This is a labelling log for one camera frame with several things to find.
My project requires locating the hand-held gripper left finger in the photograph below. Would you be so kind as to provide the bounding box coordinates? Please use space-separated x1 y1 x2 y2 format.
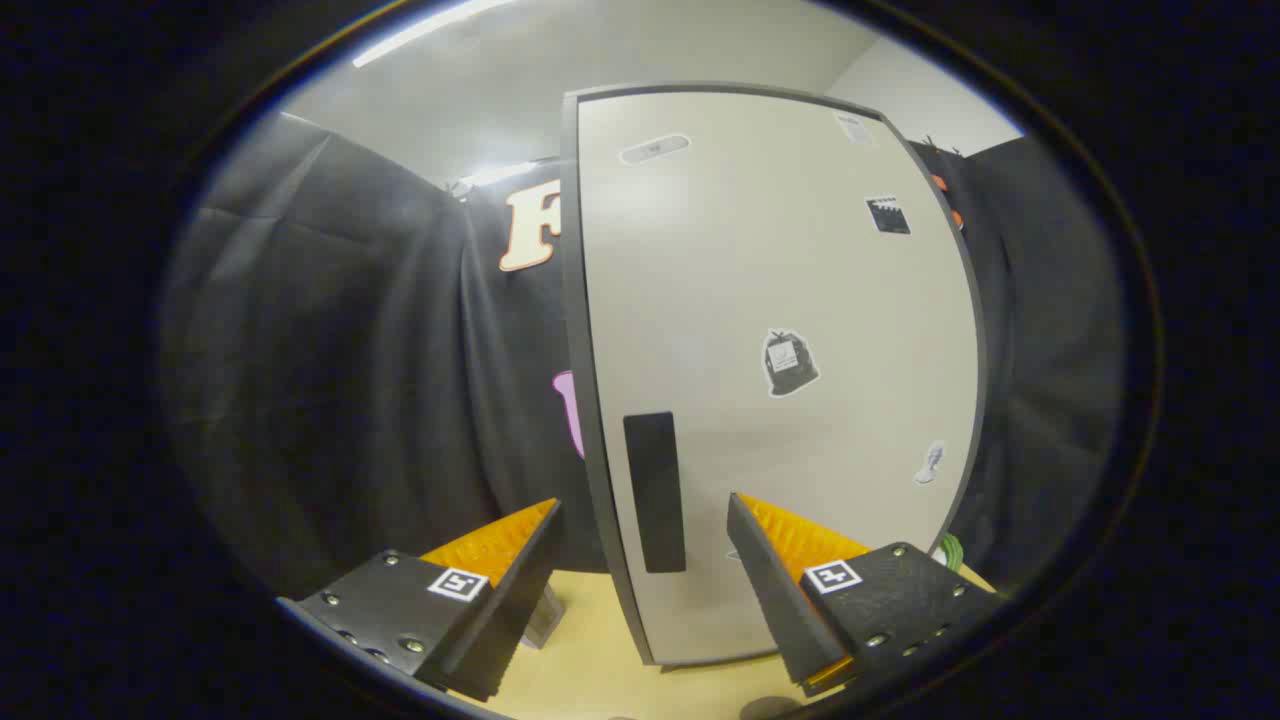
295 498 563 703

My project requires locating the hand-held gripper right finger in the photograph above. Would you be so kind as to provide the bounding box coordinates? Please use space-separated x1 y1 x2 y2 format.
727 492 1003 699

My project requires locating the black door handle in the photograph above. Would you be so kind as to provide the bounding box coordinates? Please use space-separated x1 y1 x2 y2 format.
623 411 688 574

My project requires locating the dark grey shoe cabinet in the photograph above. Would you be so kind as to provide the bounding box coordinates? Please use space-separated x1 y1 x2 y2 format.
558 82 991 669

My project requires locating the black backdrop cloth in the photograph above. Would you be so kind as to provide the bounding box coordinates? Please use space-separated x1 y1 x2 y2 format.
165 110 1126 601

